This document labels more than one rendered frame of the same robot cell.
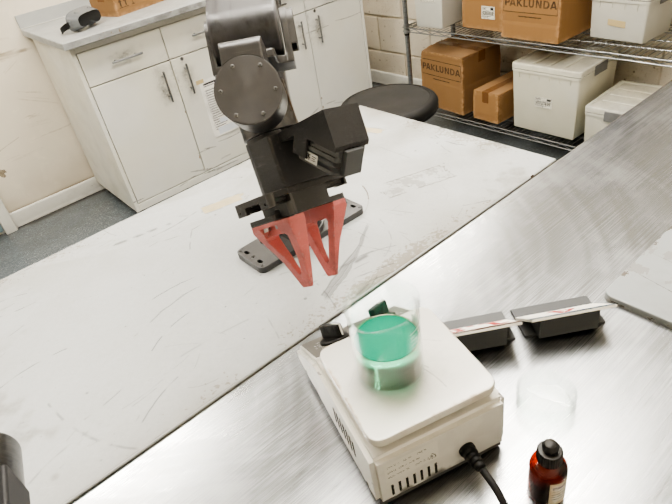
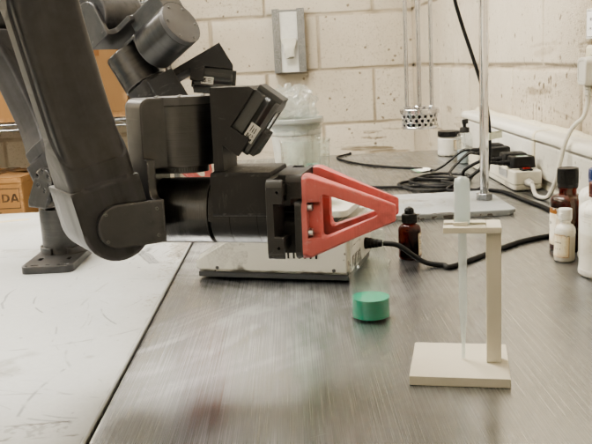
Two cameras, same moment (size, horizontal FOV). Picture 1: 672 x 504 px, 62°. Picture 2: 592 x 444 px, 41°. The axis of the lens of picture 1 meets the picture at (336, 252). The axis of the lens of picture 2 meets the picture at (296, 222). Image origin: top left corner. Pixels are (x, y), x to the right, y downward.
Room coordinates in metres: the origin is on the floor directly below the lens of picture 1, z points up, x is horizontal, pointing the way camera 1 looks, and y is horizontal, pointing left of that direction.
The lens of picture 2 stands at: (-0.21, 0.80, 1.16)
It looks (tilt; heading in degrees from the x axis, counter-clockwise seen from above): 11 degrees down; 305
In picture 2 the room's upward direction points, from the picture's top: 3 degrees counter-clockwise
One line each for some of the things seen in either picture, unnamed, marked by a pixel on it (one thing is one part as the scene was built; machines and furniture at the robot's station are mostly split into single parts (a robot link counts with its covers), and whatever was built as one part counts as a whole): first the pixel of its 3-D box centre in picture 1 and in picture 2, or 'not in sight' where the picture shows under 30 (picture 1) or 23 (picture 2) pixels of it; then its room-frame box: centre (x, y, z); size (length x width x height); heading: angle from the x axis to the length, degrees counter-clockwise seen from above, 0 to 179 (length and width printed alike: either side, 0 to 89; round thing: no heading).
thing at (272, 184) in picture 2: not in sight; (259, 209); (0.20, 0.26, 1.04); 0.10 x 0.07 x 0.07; 113
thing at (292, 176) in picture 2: not in sight; (342, 208); (0.14, 0.22, 1.04); 0.09 x 0.07 x 0.07; 23
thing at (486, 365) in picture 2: not in sight; (459, 295); (0.05, 0.19, 0.96); 0.08 x 0.08 x 0.13; 22
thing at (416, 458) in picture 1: (393, 382); (293, 238); (0.37, -0.03, 0.94); 0.22 x 0.13 x 0.08; 17
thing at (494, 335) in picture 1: (471, 325); not in sight; (0.45, -0.13, 0.92); 0.09 x 0.06 x 0.04; 90
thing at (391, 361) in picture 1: (384, 341); (307, 173); (0.34, -0.03, 1.03); 0.07 x 0.06 x 0.08; 148
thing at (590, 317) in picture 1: (560, 308); not in sight; (0.44, -0.23, 0.92); 0.09 x 0.06 x 0.04; 90
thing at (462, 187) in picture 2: not in sight; (462, 203); (0.04, 0.19, 1.04); 0.01 x 0.01 x 0.04; 22
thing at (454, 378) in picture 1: (405, 367); (311, 204); (0.35, -0.04, 0.98); 0.12 x 0.12 x 0.01; 17
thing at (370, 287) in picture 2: not in sight; (370, 289); (0.18, 0.10, 0.93); 0.04 x 0.04 x 0.06
